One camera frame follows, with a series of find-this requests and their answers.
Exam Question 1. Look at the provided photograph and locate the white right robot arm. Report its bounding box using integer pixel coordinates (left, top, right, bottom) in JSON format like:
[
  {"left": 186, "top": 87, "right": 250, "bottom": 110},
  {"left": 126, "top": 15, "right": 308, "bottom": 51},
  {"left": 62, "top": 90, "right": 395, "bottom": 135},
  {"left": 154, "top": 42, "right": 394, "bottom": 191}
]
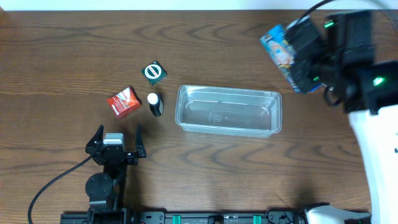
[{"left": 285, "top": 11, "right": 397, "bottom": 223}]

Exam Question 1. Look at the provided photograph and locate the red Panadol ActiFast box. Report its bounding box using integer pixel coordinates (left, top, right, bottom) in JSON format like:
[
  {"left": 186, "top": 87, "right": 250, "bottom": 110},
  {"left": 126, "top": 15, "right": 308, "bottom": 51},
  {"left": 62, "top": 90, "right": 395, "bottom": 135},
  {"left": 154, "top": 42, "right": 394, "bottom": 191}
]
[{"left": 106, "top": 87, "right": 141, "bottom": 118}]

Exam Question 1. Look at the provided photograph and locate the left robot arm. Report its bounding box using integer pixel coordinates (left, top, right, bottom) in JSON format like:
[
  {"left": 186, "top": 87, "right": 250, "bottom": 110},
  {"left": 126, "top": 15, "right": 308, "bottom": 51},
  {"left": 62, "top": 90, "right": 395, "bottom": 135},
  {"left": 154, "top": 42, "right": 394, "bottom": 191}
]
[{"left": 85, "top": 125, "right": 147, "bottom": 223}]

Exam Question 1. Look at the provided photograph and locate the dark syrup bottle white cap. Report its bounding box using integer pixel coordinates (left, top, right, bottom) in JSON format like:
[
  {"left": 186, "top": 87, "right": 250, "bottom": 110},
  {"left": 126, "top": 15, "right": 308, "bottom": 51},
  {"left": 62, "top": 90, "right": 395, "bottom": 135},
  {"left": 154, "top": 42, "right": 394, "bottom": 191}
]
[{"left": 147, "top": 93, "right": 164, "bottom": 117}]

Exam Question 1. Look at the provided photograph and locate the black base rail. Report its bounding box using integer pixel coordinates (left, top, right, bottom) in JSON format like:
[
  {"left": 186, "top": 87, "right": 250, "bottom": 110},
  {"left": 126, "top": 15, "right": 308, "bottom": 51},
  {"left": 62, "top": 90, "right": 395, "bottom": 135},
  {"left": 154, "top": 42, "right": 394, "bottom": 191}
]
[{"left": 60, "top": 210, "right": 309, "bottom": 224}]

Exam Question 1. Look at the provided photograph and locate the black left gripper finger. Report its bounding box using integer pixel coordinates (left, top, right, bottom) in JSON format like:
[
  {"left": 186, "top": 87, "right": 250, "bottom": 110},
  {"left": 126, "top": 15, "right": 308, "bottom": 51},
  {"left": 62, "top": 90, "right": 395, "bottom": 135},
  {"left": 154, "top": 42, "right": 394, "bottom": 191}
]
[
  {"left": 135, "top": 124, "right": 144, "bottom": 152},
  {"left": 86, "top": 124, "right": 104, "bottom": 149}
]

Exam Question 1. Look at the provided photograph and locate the blue KoolFever box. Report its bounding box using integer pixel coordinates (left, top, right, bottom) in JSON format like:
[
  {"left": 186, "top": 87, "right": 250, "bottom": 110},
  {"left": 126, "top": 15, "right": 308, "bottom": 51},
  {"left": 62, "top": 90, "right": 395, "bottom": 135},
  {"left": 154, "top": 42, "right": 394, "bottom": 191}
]
[{"left": 259, "top": 24, "right": 321, "bottom": 93}]

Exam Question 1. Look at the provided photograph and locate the clear plastic container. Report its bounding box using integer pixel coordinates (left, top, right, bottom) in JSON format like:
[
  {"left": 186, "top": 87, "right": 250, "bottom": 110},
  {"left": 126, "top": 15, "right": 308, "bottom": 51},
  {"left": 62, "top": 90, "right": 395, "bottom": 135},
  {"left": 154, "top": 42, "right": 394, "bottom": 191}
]
[{"left": 175, "top": 85, "right": 282, "bottom": 138}]

